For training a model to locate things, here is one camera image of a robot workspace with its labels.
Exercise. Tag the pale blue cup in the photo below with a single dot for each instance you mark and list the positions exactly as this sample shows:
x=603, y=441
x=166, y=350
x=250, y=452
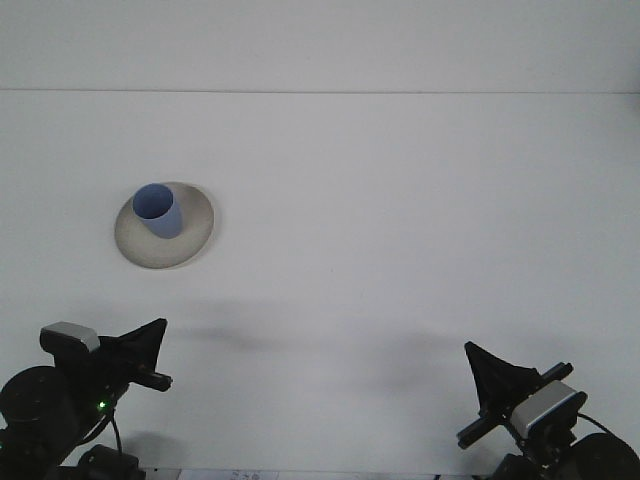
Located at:
x=162, y=225

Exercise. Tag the pale round plate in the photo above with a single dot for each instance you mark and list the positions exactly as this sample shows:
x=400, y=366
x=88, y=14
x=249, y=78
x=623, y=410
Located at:
x=192, y=240

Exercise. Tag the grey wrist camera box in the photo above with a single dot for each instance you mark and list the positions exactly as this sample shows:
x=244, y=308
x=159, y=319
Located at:
x=72, y=336
x=542, y=405

